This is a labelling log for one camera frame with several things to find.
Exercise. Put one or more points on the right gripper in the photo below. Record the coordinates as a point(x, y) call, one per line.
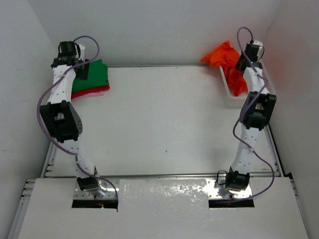
point(238, 63)

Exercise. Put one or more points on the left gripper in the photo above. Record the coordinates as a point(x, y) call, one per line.
point(81, 74)

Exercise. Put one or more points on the orange t-shirt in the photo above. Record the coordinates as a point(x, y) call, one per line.
point(226, 56)

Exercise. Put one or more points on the green t-shirt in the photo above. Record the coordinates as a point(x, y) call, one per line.
point(97, 76)

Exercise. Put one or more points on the red t-shirt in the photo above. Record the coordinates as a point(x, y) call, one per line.
point(89, 88)

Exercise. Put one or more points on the pink t-shirt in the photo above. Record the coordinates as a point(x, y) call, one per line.
point(86, 94)

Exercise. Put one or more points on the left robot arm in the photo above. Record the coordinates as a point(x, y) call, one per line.
point(59, 120)

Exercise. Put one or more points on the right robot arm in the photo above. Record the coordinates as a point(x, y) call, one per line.
point(254, 116)

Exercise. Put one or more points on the white plastic basket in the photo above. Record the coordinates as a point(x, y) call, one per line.
point(237, 102)

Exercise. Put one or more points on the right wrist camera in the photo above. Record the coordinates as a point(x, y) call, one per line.
point(254, 50)

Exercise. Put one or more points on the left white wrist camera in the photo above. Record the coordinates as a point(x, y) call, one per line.
point(80, 51)

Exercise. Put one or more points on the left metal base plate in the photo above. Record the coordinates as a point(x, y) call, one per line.
point(100, 190)

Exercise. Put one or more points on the metal base plate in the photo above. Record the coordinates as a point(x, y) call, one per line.
point(100, 190)
point(216, 190)

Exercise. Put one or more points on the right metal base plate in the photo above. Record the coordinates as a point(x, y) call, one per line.
point(216, 190)

